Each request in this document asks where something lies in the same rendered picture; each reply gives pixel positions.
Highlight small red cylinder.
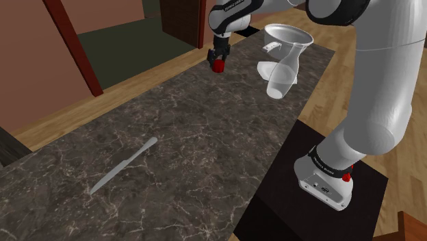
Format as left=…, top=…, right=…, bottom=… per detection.
left=211, top=59, right=225, bottom=74

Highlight white pot with handle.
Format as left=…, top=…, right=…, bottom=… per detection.
left=261, top=23, right=315, bottom=65

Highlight white plate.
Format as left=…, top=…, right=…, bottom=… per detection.
left=256, top=61, right=299, bottom=85

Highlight dark red wooden post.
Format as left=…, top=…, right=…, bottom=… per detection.
left=42, top=0, right=105, bottom=98

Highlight black robot stand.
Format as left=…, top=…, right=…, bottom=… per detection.
left=233, top=119, right=390, bottom=241

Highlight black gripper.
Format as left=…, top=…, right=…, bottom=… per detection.
left=206, top=35, right=232, bottom=66

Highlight dark brown wooden door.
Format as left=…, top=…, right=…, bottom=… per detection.
left=159, top=0, right=207, bottom=50

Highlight silver table knife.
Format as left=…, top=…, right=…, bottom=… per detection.
left=89, top=136, right=159, bottom=196

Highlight clear glass vase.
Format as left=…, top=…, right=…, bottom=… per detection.
left=266, top=42, right=307, bottom=100

